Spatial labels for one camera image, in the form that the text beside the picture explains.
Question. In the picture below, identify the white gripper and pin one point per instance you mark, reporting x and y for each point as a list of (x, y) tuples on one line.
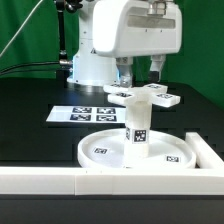
[(126, 28)]

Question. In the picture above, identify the white cross-shaped table base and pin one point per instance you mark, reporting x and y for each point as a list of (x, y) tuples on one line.
[(148, 94)]

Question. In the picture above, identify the grey diagonal rod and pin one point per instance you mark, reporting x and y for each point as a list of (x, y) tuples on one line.
[(21, 27)]

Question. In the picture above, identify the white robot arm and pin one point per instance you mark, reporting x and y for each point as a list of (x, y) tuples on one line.
[(89, 68)]

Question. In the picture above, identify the white round table top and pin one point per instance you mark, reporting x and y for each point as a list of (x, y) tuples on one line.
[(146, 150)]

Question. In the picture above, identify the white marker sheet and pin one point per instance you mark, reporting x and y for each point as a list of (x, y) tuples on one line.
[(86, 114)]

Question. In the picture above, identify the white L-shaped border fence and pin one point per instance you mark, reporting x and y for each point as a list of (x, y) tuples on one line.
[(206, 178)]

